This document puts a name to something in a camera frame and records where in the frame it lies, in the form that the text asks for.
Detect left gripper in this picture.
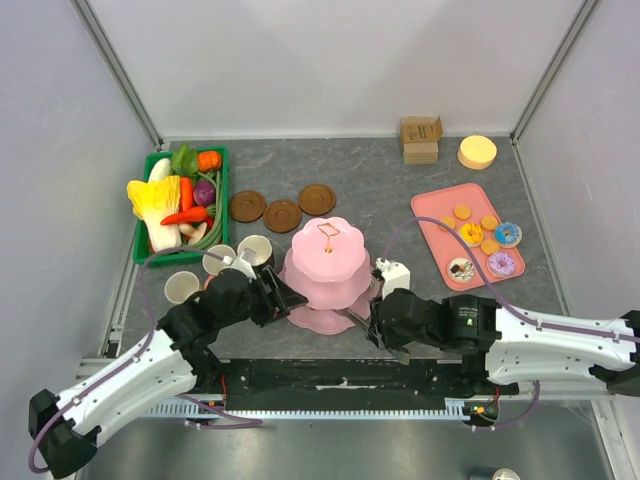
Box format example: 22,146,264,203
218,265,308,328

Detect pink three-tier cake stand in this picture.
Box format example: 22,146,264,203
280,217,372,336

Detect white chocolate drizzle donut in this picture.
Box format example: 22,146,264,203
447,257,476,284

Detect metal tongs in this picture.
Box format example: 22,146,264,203
340,308,411,365

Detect yellow donut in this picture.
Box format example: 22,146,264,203
458,222,484,248

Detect purple donut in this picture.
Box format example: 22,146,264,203
487,251,516,278

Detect blue donut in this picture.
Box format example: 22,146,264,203
493,222,523,248

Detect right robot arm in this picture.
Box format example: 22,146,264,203
369,259,639,397

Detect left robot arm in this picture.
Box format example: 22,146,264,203
27,256,308,479

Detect black mug white inside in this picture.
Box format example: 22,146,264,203
236,235,275,271

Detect pink mug white inside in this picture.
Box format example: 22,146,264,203
202,244,236,288

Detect brown saucer middle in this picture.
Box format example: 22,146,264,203
263,199,302,233

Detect brown saucer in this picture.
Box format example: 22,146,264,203
229,190,266,223
298,184,337,216
263,199,302,233

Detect round biscuit left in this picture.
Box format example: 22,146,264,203
439,216,456,231

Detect round biscuit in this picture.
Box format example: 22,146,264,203
453,204,472,220
480,215,499,231
480,239,500,255
439,216,456,231

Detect toy green beans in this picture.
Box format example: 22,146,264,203
178,172,224,248

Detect brown saucer left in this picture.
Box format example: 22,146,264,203
229,190,266,223

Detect round biscuit top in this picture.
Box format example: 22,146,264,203
453,204,472,220

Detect green mug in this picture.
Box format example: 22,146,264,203
164,270,201,305

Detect brown saucer right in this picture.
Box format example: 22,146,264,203
298,184,337,216

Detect round biscuit lower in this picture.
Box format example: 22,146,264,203
480,239,500,255

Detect round biscuit upper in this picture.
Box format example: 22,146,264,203
480,215,499,231

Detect toy purple onion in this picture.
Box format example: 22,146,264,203
193,180,217,207

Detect green vegetable crate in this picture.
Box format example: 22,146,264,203
132,146,229,267

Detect cardboard box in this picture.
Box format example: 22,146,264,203
399,116,443,165

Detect toy pumpkin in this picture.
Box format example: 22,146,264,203
197,150,223,173

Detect toy napa cabbage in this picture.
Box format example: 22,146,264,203
126,175,181,252

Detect toy green leaf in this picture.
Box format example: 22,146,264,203
171,143,198,177

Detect toy white radish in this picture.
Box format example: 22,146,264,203
147,158,172,183

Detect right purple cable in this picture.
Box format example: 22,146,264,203
382,216,640,431

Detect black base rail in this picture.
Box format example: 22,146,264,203
196,355,520,399

